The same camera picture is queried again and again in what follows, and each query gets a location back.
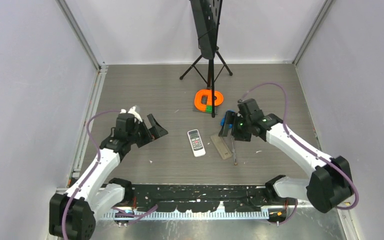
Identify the clear handle screwdriver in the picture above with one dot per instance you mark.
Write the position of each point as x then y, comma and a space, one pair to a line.
233, 150

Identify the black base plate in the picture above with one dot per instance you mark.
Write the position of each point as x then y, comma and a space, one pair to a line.
201, 198

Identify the white air conditioner remote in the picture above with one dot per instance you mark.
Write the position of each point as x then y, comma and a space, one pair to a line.
196, 143

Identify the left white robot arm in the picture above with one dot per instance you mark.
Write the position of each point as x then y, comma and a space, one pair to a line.
73, 215

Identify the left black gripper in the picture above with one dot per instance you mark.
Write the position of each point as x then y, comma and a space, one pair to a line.
156, 130

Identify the blue toy car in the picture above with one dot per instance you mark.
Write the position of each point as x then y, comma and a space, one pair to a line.
223, 120

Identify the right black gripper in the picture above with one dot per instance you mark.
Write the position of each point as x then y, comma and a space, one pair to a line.
232, 119

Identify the orange and green block toy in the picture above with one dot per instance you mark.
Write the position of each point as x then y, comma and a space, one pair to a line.
204, 101

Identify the black tripod stand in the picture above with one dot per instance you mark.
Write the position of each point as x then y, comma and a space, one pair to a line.
206, 16

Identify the beige remote control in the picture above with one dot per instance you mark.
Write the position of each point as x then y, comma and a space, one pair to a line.
221, 146

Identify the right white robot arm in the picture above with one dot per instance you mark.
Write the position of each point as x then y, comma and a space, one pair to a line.
329, 181

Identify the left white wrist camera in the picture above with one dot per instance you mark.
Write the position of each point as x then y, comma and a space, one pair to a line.
134, 110

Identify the slotted cable duct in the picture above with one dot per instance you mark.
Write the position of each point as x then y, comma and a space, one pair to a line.
215, 215

